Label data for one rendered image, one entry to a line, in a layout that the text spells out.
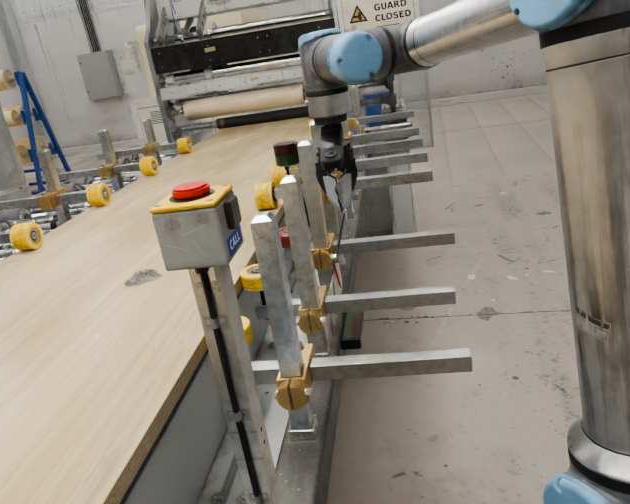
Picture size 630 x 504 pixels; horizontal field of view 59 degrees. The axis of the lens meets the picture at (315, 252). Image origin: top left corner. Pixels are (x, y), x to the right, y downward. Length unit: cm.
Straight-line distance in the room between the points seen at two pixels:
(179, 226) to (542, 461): 165
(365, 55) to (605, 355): 66
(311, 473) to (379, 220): 307
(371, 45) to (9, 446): 85
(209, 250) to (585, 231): 37
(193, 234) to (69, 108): 1148
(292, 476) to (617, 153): 68
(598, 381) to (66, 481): 63
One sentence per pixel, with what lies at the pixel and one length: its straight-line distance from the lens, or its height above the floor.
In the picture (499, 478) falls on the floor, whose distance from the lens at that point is 197.
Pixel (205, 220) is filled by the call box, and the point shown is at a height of 120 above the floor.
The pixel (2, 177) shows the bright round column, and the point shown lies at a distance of 511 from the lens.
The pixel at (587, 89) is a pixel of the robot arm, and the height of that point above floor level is 127.
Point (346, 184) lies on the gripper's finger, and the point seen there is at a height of 105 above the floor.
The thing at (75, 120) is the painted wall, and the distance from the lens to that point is 1202.
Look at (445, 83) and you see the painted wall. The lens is 1002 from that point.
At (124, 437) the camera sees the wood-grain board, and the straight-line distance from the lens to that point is 82.
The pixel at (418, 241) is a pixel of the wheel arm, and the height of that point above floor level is 85.
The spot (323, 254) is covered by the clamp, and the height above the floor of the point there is 86.
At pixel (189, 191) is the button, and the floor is 123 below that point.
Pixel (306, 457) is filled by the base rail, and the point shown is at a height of 70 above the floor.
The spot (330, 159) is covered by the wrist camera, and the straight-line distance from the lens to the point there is 113.
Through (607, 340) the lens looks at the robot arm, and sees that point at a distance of 65.
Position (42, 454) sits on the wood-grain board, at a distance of 86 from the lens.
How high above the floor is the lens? 135
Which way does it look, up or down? 21 degrees down
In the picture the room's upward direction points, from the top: 9 degrees counter-clockwise
